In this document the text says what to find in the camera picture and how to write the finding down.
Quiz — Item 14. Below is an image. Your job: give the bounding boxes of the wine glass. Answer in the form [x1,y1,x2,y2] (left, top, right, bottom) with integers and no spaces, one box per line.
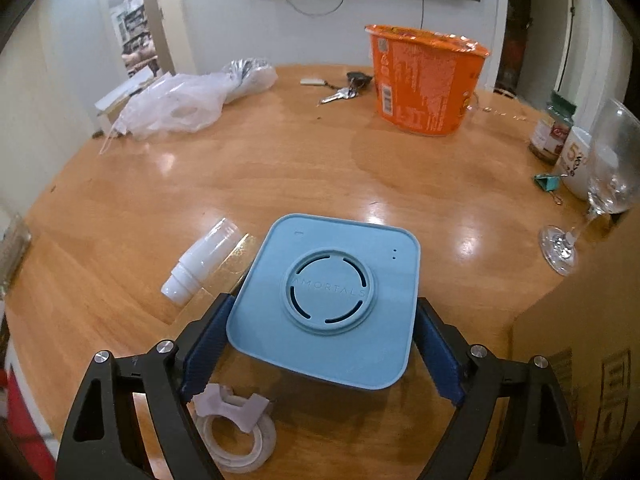
[539,98,640,276]

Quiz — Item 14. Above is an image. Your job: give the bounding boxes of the green binder clip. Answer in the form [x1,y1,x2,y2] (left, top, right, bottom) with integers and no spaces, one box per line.
[534,173,571,206]

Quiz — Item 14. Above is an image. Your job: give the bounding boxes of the cardboard box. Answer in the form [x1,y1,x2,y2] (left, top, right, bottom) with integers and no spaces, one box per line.
[509,202,640,480]

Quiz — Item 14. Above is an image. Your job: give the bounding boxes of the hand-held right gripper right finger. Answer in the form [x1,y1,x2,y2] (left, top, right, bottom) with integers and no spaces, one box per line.
[416,297,585,480]

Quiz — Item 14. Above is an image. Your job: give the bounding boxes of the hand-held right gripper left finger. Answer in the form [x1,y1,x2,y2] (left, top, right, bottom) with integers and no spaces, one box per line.
[55,293,233,480]

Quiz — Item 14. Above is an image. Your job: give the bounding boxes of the grey plastic bag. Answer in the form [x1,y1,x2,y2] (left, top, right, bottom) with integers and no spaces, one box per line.
[220,58,278,106]

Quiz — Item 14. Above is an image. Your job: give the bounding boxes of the orange instant noodle bowl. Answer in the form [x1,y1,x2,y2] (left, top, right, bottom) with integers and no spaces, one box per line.
[364,24,490,138]

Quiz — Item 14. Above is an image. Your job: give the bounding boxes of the glass jar with green lid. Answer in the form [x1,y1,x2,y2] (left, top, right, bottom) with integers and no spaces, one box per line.
[528,91,577,165]

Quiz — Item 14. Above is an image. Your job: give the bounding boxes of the light blue square device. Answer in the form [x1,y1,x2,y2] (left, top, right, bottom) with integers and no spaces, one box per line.
[226,214,420,390]

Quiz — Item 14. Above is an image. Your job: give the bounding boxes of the white tape roll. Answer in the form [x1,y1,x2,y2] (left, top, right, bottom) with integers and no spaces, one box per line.
[192,383,277,473]

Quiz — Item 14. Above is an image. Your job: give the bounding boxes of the white paper box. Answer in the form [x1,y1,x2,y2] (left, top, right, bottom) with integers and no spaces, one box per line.
[94,67,173,133]

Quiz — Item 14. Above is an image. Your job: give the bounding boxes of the clear plastic bag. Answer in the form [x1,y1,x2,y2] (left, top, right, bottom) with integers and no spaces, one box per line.
[98,72,227,155]

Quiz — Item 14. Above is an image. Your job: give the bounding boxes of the white small bottle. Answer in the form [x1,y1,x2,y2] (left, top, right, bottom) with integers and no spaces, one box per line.
[160,218,242,305]

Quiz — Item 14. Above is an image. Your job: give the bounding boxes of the bunch of keys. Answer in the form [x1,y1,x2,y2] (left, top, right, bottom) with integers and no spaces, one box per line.
[316,71,374,106]

